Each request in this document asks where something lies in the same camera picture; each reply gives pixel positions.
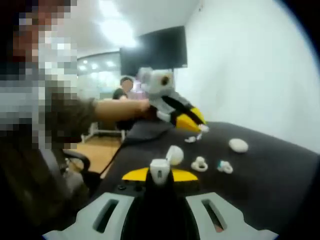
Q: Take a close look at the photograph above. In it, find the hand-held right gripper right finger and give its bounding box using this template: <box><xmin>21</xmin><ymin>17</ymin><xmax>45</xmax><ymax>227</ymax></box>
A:
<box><xmin>159</xmin><ymin>169</ymin><xmax>280</xmax><ymax>240</ymax></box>

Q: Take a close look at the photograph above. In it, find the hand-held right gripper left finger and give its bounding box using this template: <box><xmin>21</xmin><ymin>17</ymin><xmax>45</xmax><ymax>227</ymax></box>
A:
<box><xmin>41</xmin><ymin>167</ymin><xmax>161</xmax><ymax>240</ymax></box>

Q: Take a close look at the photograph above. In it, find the white charging case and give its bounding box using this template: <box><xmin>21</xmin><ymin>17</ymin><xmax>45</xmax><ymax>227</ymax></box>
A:
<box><xmin>149</xmin><ymin>145</ymin><xmax>185</xmax><ymax>186</ymax></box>

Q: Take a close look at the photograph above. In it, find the beige oval charging case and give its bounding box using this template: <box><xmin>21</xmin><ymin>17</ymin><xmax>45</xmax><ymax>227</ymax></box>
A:
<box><xmin>228</xmin><ymin>137</ymin><xmax>249</xmax><ymax>154</ymax></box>

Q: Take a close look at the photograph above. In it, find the grey chest-worn device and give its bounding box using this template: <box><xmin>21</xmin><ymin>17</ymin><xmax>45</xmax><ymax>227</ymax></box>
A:
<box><xmin>41</xmin><ymin>146</ymin><xmax>67</xmax><ymax>193</ymax></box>

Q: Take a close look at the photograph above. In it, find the black office chair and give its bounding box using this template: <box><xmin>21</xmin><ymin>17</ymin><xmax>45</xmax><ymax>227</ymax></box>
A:
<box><xmin>63</xmin><ymin>149</ymin><xmax>91</xmax><ymax>174</ymax></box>

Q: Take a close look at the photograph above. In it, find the black wall monitor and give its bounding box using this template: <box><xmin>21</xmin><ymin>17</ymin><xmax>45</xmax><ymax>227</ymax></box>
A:
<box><xmin>119</xmin><ymin>25</ymin><xmax>188</xmax><ymax>76</ymax></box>

